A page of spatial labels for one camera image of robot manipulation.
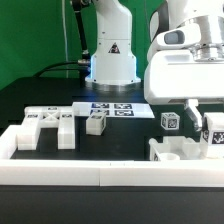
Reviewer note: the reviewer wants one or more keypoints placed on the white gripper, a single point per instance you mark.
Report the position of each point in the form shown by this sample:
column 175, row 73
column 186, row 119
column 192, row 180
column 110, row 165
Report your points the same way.
column 173, row 77

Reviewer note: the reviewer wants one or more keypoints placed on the white chair seat part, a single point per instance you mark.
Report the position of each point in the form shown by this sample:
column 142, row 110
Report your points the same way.
column 174, row 148

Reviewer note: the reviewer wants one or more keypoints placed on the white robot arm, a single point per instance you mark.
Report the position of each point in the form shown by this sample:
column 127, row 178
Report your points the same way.
column 113, row 65

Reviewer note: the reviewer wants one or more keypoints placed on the white chair back part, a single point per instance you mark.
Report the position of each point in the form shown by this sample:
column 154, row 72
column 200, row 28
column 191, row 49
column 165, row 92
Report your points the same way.
column 38, row 118

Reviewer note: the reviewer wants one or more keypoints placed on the small white tagged cube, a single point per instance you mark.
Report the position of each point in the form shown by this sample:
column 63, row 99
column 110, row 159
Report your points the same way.
column 170, row 121

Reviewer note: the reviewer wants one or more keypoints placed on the white base tag sheet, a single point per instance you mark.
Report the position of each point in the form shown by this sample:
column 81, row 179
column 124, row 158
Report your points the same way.
column 122, row 110

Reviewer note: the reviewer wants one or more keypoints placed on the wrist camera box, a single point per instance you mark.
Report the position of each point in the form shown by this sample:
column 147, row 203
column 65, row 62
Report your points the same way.
column 176, row 39

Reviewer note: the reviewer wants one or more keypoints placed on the white obstacle fence wall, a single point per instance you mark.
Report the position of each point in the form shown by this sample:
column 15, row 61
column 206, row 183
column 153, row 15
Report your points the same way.
column 206, row 173

